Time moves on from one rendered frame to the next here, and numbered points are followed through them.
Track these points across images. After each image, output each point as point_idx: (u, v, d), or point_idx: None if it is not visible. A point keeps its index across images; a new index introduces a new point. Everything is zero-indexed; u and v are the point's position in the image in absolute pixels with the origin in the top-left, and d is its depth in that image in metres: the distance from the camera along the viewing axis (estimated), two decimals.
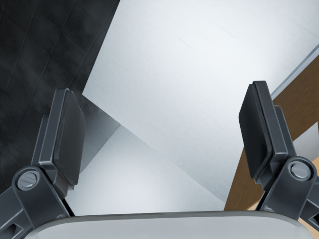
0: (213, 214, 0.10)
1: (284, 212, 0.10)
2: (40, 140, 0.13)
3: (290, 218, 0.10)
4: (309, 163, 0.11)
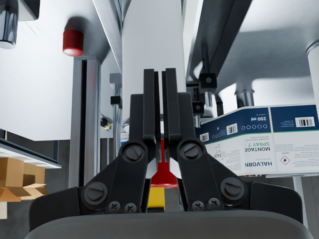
0: (213, 214, 0.10)
1: (206, 194, 0.11)
2: (133, 117, 0.13)
3: (290, 218, 0.10)
4: (192, 139, 0.12)
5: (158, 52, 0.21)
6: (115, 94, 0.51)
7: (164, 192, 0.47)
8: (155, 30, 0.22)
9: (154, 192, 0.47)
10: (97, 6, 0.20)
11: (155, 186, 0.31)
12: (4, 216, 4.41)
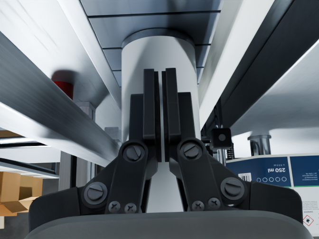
0: (213, 214, 0.10)
1: (206, 194, 0.11)
2: (133, 117, 0.13)
3: (290, 218, 0.10)
4: (192, 139, 0.12)
5: (171, 210, 0.15)
6: None
7: None
8: (167, 175, 0.16)
9: None
10: (69, 152, 0.12)
11: None
12: (2, 225, 4.32)
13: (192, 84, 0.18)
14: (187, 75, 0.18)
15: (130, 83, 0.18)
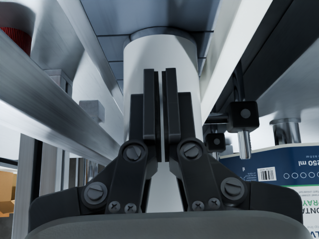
0: (213, 214, 0.10)
1: (206, 194, 0.11)
2: (133, 117, 0.13)
3: (290, 218, 0.10)
4: (192, 139, 0.12)
5: (172, 209, 0.15)
6: None
7: None
8: (167, 173, 0.16)
9: None
10: None
11: None
12: None
13: (192, 82, 0.18)
14: (187, 73, 0.18)
15: (131, 82, 0.18)
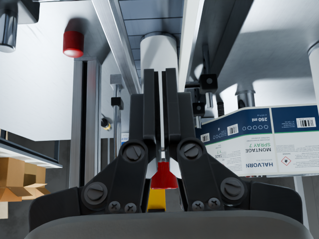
0: (213, 214, 0.10)
1: (206, 194, 0.11)
2: (133, 117, 0.13)
3: (290, 218, 0.10)
4: (192, 139, 0.12)
5: (163, 110, 0.36)
6: (116, 95, 0.51)
7: (164, 194, 0.47)
8: (161, 96, 0.36)
9: (155, 194, 0.48)
10: (97, 9, 0.20)
11: None
12: (5, 216, 4.42)
13: (173, 57, 0.38)
14: (171, 53, 0.38)
15: (145, 57, 0.38)
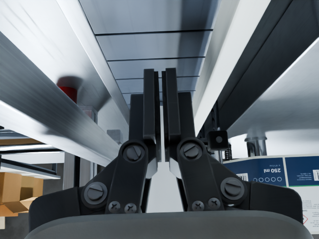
0: (213, 214, 0.10)
1: (206, 194, 0.11)
2: (133, 117, 0.13)
3: (290, 218, 0.10)
4: (192, 139, 0.12)
5: (168, 200, 0.30)
6: None
7: None
8: (166, 182, 0.30)
9: None
10: (81, 157, 0.14)
11: None
12: (3, 226, 4.34)
13: None
14: None
15: None
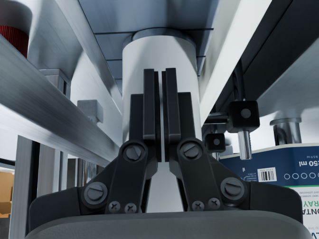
0: (213, 214, 0.10)
1: (206, 194, 0.11)
2: (133, 117, 0.13)
3: (290, 218, 0.10)
4: (192, 139, 0.12)
5: (170, 210, 0.15)
6: None
7: None
8: (165, 175, 0.16)
9: None
10: None
11: None
12: None
13: (192, 83, 0.18)
14: (186, 74, 0.18)
15: (130, 83, 0.18)
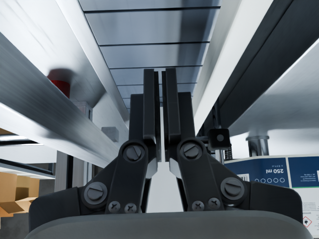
0: (213, 214, 0.10)
1: (206, 194, 0.11)
2: (133, 117, 0.13)
3: (290, 218, 0.10)
4: (192, 139, 0.12)
5: (167, 201, 0.30)
6: None
7: None
8: (164, 183, 0.30)
9: None
10: (63, 151, 0.12)
11: None
12: None
13: None
14: None
15: None
